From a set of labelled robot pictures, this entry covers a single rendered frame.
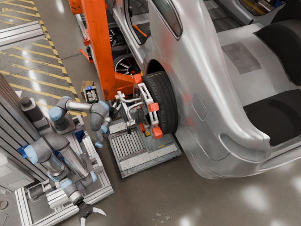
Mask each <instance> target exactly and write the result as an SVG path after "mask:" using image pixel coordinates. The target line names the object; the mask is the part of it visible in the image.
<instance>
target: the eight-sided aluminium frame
mask: <svg viewBox="0 0 301 226"><path fill-rule="evenodd" d="M136 88H137V93H136ZM143 89H144V91H145V92H146V94H147V97H148V99H147V97H146V95H145V93H144V91H143ZM139 91H140V92H141V94H142V96H143V98H144V100H145V102H146V105H147V109H148V105H149V104H152V103H154V102H153V99H152V97H151V96H150V94H149V92H148V90H147V88H146V86H145V84H144V83H138V84H134V83H133V99H136V98H139ZM148 113H149V116H150V121H151V126H150V125H149V123H148V121H147V118H146V116H145V115H144V119H145V121H146V124H147V125H145V123H142V124H143V126H144V129H145V130H146V131H147V132H148V133H149V134H150V135H153V133H152V129H153V128H156V127H158V124H159V122H158V119H157V115H156V111H154V112H153V115H154V119H153V117H152V113H151V112H150V111H149V109H148Z"/></svg>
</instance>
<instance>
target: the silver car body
mask: <svg viewBox="0 0 301 226"><path fill-rule="evenodd" d="M112 13H113V17H114V19H115V21H116V23H117V25H118V27H119V29H120V31H121V32H122V35H123V37H124V39H125V40H126V43H127V45H128V47H129V49H130V51H131V53H132V55H133V57H134V59H135V61H136V63H137V65H138V66H139V68H140V70H141V72H142V74H143V75H146V65H147V63H148V61H149V60H150V59H151V58H154V59H156V60H158V61H159V62H160V63H161V65H162V66H163V67H164V69H165V71H166V73H167V75H168V77H169V79H170V82H171V84H172V88H173V90H174V94H175V98H176V104H177V110H178V128H177V132H176V134H175V136H176V137H177V139H178V141H179V143H180V145H181V147H182V148H183V150H184V152H185V154H186V156H187V158H188V160H189V161H190V163H191V165H192V167H193V169H194V170H195V172H196V173H197V174H198V175H200V176H202V177H204V178H207V179H227V178H240V177H247V176H253V175H257V174H262V173H265V172H268V171H271V170H274V169H277V168H279V167H282V166H284V165H287V164H289V163H292V162H294V161H296V160H299V159H301V0H290V1H287V2H285V3H283V4H281V5H279V6H277V7H276V8H274V9H273V10H272V11H269V12H268V13H266V14H263V15H254V14H253V13H252V12H251V11H249V10H248V9H247V8H246V7H245V6H244V5H243V4H242V3H241V1H240V0H116V2H114V4H113V8H112Z"/></svg>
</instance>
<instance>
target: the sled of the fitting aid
mask: <svg viewBox="0 0 301 226"><path fill-rule="evenodd" d="M137 128H138V131H139V133H140V135H141V138H142V140H143V142H144V144H145V147H146V149H147V151H148V153H152V152H155V151H157V150H160V149H162V148H165V147H168V146H170V145H173V144H174V141H173V139H172V142H170V143H168V144H165V145H162V146H160V147H157V148H154V149H150V146H149V144H148V142H147V140H146V138H145V136H144V134H143V133H142V131H141V129H140V127H139V124H138V125H137ZM169 135H170V133H169ZM170 137H171V135H170ZM171 138H172V137H171Z"/></svg>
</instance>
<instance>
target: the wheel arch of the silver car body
mask: <svg viewBox="0 0 301 226"><path fill-rule="evenodd" d="M158 71H164V72H166V71H165V69H164V67H163V66H162V65H161V63H160V62H159V61H158V60H156V59H154V58H151V59H150V60H149V61H148V63H147V65H146V75H147V74H151V73H154V72H158Z"/></svg>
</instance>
